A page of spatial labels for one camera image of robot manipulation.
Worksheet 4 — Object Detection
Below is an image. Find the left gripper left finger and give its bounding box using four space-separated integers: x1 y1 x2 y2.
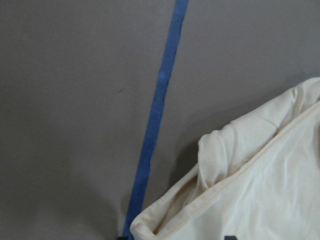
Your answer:
116 236 130 240

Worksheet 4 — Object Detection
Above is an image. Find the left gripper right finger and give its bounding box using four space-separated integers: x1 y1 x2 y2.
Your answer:
224 235 237 240

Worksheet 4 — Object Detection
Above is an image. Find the cream long-sleeve printed shirt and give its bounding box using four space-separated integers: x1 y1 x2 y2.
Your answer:
130 77 320 240

